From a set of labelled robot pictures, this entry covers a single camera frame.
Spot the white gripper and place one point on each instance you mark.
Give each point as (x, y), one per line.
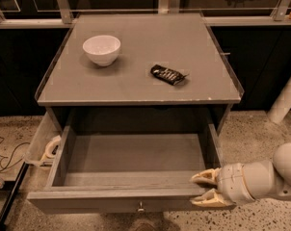
(232, 183)

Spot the grey top drawer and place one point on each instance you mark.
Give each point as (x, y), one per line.
(128, 160)

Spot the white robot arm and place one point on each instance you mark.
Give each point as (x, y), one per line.
(269, 178)

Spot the grey drawer cabinet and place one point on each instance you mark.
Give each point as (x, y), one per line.
(180, 41)

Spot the black snack wrapper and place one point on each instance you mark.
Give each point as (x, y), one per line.
(167, 75)

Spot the white tape roll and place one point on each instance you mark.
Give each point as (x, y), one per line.
(51, 148)

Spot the clear plastic bin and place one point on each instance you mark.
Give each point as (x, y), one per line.
(45, 132)

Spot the white ceramic bowl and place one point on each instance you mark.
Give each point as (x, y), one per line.
(102, 50)

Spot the metal railing frame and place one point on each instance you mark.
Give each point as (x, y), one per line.
(27, 14)

